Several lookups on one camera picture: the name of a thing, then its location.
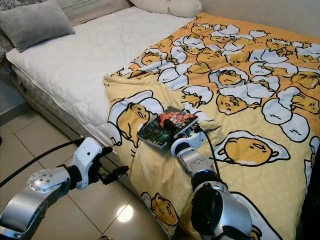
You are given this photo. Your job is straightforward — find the long beige bolster pillow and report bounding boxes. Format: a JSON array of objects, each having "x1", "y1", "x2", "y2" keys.
[{"x1": 128, "y1": 0, "x2": 204, "y2": 19}]

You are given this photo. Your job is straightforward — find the yellow cartoon egg blanket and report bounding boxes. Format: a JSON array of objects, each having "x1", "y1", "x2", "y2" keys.
[{"x1": 103, "y1": 11, "x2": 320, "y2": 240}]

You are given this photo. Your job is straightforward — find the black bulky object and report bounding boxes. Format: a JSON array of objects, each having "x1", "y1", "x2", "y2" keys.
[{"x1": 297, "y1": 134, "x2": 320, "y2": 240}]

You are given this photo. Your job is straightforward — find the grey pillow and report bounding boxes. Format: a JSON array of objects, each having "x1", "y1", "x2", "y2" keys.
[{"x1": 0, "y1": 0, "x2": 76, "y2": 54}]

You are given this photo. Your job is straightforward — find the dark paperback book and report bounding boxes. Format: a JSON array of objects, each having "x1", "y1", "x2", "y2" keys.
[{"x1": 137, "y1": 105, "x2": 200, "y2": 150}]

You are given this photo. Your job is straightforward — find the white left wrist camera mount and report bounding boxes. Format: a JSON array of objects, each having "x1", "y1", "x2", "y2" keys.
[{"x1": 72, "y1": 137, "x2": 104, "y2": 191}]

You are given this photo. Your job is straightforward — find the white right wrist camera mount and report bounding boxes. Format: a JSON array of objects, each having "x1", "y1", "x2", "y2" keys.
[{"x1": 170, "y1": 131, "x2": 207, "y2": 158}]

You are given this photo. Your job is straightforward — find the white quilted mattress cover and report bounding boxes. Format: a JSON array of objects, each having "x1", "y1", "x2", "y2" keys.
[{"x1": 6, "y1": 11, "x2": 197, "y2": 148}]

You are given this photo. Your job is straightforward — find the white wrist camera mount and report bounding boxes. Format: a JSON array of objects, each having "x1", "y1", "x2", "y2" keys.
[
  {"x1": 72, "y1": 137, "x2": 104, "y2": 191},
  {"x1": 170, "y1": 131, "x2": 207, "y2": 158}
]

